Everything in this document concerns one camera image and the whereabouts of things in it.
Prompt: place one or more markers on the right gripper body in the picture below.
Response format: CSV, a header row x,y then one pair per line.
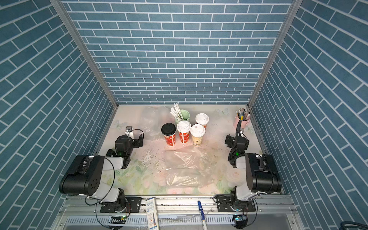
x,y
230,141

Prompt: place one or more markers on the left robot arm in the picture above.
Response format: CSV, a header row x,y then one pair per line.
x,y
83,177

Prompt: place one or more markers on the green straw holder cup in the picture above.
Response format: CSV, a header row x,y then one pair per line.
x,y
185,116

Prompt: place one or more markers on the beige cup white lid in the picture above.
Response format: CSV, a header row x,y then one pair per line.
x,y
197,132

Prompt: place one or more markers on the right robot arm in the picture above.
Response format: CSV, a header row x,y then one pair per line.
x,y
261,172

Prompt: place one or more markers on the red cup white lid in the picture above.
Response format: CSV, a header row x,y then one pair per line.
x,y
184,128
202,119

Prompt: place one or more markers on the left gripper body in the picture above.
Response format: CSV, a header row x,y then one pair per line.
x,y
137,141

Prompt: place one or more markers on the pink pencil bucket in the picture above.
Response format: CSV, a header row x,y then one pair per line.
x,y
244,123

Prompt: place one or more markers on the white blue label card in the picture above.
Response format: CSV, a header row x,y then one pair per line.
x,y
152,215

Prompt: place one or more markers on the spare clear plastic bags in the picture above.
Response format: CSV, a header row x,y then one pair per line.
x,y
151,121

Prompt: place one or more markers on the red cup black lid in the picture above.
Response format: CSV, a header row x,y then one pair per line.
x,y
169,130

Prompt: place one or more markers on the clear plastic carrier bag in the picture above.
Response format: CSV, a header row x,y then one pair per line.
x,y
193,167

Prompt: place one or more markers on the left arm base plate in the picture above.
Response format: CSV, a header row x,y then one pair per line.
x,y
126,205

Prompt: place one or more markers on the blue white marker pen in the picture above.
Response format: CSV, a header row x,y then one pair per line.
x,y
202,216

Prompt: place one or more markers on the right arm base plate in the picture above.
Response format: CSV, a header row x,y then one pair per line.
x,y
230,204

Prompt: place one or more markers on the pencils in bucket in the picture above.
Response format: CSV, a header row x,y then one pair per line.
x,y
243,114

